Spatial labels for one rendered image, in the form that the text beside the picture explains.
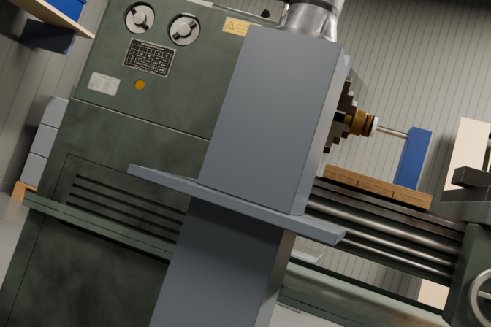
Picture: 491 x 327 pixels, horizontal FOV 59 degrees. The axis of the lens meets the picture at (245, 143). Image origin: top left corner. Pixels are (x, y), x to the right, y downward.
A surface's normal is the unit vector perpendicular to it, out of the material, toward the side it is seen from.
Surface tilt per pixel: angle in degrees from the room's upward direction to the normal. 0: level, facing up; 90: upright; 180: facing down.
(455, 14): 90
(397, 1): 90
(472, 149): 74
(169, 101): 90
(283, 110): 90
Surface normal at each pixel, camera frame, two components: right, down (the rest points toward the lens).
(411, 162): -0.16, -0.14
